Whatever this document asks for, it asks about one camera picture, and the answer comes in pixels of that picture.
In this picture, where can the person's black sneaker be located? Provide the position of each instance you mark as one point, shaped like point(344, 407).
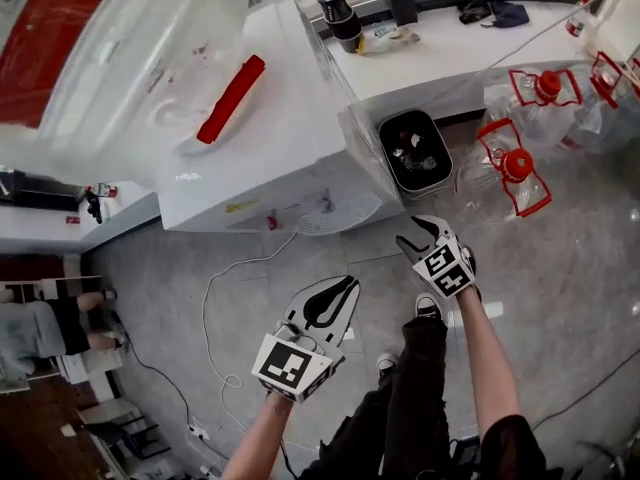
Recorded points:
point(387, 364)
point(428, 307)

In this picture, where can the red and white can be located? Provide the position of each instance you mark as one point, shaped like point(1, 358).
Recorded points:
point(102, 190)

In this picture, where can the person's black trousers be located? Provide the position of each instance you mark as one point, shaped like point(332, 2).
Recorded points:
point(410, 408)

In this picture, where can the navy blue cloth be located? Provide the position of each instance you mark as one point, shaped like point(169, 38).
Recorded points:
point(509, 14)

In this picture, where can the black trash bin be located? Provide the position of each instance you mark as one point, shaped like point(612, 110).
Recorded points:
point(415, 155)

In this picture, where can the person's left black sneaker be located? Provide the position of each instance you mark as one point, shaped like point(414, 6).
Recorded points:
point(387, 364)

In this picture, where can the white side counter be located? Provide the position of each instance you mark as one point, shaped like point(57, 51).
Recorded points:
point(55, 230)

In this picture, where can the person's black sleeve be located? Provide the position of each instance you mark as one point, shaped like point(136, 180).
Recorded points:
point(515, 453)

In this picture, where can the black crumpled cloth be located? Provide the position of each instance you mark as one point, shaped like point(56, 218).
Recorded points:
point(474, 12)

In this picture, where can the person's left forearm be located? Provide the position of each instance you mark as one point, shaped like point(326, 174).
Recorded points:
point(255, 443)

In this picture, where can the black countertop appliance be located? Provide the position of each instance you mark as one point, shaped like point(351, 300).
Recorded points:
point(40, 190)

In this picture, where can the white counter cabinet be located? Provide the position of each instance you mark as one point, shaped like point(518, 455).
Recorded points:
point(450, 63)

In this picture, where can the large water jug red label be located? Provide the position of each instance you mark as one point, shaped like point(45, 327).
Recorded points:
point(125, 68)

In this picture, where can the empty clear jug red cap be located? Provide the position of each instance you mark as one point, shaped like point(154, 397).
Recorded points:
point(607, 113)
point(517, 168)
point(547, 88)

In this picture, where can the black cylindrical flask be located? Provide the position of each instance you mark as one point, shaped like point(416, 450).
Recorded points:
point(341, 18)

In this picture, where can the crumpled white wrapper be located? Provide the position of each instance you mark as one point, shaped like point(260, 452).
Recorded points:
point(400, 34)

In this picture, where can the person's right black sneaker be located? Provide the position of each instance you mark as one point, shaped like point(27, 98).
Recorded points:
point(428, 307)

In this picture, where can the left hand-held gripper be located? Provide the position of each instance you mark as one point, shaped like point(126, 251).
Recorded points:
point(295, 368)

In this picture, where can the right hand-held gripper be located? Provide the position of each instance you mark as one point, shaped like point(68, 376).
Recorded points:
point(445, 270)

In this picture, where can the white power strip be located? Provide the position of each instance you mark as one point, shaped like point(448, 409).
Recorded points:
point(199, 430)

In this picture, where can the person's right forearm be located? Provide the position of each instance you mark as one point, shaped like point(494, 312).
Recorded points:
point(487, 358)

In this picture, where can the black metal stool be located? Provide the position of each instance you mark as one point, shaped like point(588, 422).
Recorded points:
point(135, 435)

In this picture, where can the small bottle red label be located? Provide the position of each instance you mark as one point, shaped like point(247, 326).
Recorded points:
point(577, 22)

